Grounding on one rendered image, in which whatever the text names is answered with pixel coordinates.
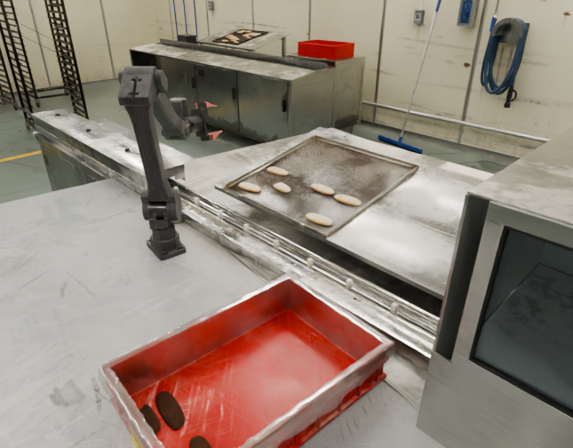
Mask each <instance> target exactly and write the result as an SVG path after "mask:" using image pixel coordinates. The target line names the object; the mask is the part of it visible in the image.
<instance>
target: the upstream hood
mask: <svg viewBox="0 0 573 448"><path fill-rule="evenodd" d="M31 116H32V117H33V121H34V124H35V125H37V126H39V127H40V128H42V129H44V130H46V131H47V132H49V133H50V134H52V135H54V136H55V137H57V138H59V139H61V140H63V141H65V142H66V143H67V144H69V145H70V146H72V147H74V148H76V149H78V150H80V151H81V152H83V153H85V154H86V155H87V156H90V157H91V158H93V159H95V160H96V161H98V162H100V163H101V164H104V165H105V166H106V167H108V168H110V169H111V170H113V171H115V172H117V173H119V174H120V175H122V176H124V177H125V178H126V179H128V180H130V181H132V182H134V183H135V184H137V185H139V186H141V187H142V188H144V189H147V180H146V176H145V173H144V169H143V165H142V162H141V158H140V154H139V148H138V144H137V142H136V141H134V140H131V139H129V138H126V137H124V136H123V135H121V134H119V133H117V132H113V131H111V130H109V129H108V128H106V127H104V126H102V125H99V124H96V123H94V122H93V121H91V120H88V119H86V118H84V117H82V116H79V115H78V114H75V113H73V112H71V111H69V110H67V109H65V108H60V109H54V110H50V111H44V112H39V113H34V114H31ZM162 158H163V165H164V170H165V174H166V177H167V179H168V178H170V177H174V176H175V180H178V179H182V180H184V181H186V179H185V171H184V169H185V165H184V164H183V163H181V162H179V161H176V160H174V159H172V158H170V157H168V156H165V155H163V154H162Z"/></svg>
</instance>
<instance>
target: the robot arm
mask: <svg viewBox="0 0 573 448"><path fill-rule="evenodd" d="M118 81H119V83H120V89H119V93H118V101H119V104H120V106H124V108H125V110H126V111H127V113H128V115H129V117H130V119H131V123H132V126H133V130H134V133H135V137H136V141H137V144H138V148H139V154H140V158H141V162H142V165H143V169H144V173H145V176H146V180H147V189H143V190H142V192H141V196H140V198H141V202H142V214H143V218H144V220H149V226H150V229H152V235H151V237H150V239H148V240H147V247H148V248H149V249H150V250H151V251H152V252H153V253H154V254H155V256H156V257H157V258H158V259H159V260H168V259H170V258H173V257H175V256H178V255H180V254H183V253H186V252H187V249H186V246H185V245H183V243H181V242H180V240H179V233H178V232H177V231H176V230H175V225H174V222H172V221H176V220H180V219H181V214H182V203H181V198H180V196H179V193H178V190H177V189H171V185H170V183H169V181H168V180H167V177H166V174H165V170H164V165H163V158H162V153H161V149H160V145H159V140H158V137H157V132H156V128H155V120H154V116H155V118H156V119H157V121H158V122H159V123H160V125H161V126H162V135H163V136H164V138H165V139H167V140H187V137H188V136H189V135H190V133H191V132H195V135H196V137H201V141H204V140H215V139H216V137H217V136H218V135H219V134H220V133H221V132H222V131H218V132H211V133H208V132H207V127H206V123H205V122H209V121H210V120H209V116H208V111H207V108H209V107H217V106H218V105H212V104H210V103H209V102H207V101H205V102H198V103H196V104H195V109H191V115H192V116H189V117H186V116H187V99H186V98H172V99H170V101H168V99H167V97H166V95H165V93H167V90H168V79H167V77H166V75H165V74H164V72H163V71H162V70H157V67H125V68H124V70H119V72H118Z"/></svg>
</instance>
